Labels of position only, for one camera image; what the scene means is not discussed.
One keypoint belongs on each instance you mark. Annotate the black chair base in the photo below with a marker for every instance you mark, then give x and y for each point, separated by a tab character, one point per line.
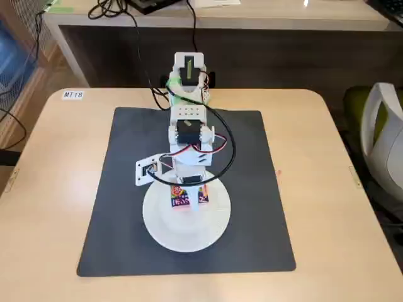
7	157

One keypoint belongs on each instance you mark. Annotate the green chair cushion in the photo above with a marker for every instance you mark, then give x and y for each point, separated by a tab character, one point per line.
354	100

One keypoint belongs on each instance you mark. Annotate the white paper sheet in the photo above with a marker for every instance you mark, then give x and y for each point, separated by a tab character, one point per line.
217	2

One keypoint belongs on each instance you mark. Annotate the metal table hinge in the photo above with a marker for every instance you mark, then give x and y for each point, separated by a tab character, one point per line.
14	179
355	176

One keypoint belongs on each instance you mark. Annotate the white round plate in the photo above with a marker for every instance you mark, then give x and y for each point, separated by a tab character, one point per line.
185	229

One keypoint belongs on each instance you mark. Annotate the white MT18 label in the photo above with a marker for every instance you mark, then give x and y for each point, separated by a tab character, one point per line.
73	94

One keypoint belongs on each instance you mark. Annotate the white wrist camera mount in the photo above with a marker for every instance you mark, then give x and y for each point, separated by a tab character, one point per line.
144	171

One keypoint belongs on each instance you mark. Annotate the blue plastic container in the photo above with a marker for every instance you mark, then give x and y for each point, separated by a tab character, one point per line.
14	53

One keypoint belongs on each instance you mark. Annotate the green tape strip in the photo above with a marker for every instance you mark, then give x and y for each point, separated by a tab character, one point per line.
60	8

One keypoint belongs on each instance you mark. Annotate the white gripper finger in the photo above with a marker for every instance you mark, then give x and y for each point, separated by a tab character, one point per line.
194	198

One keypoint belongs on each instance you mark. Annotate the orange snack box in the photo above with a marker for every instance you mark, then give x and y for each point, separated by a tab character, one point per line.
180	199

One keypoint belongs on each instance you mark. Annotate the light wooden bench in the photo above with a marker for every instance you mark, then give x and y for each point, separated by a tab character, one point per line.
252	19

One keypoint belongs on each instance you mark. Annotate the white plastic chair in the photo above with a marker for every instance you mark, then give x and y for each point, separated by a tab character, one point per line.
382	141

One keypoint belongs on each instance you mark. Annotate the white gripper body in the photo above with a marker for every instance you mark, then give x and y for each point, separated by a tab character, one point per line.
189	179

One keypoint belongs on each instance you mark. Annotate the black laptop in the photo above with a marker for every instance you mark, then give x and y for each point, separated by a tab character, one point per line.
155	4

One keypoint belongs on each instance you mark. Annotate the dark grey mat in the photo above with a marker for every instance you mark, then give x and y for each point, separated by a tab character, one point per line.
119	204

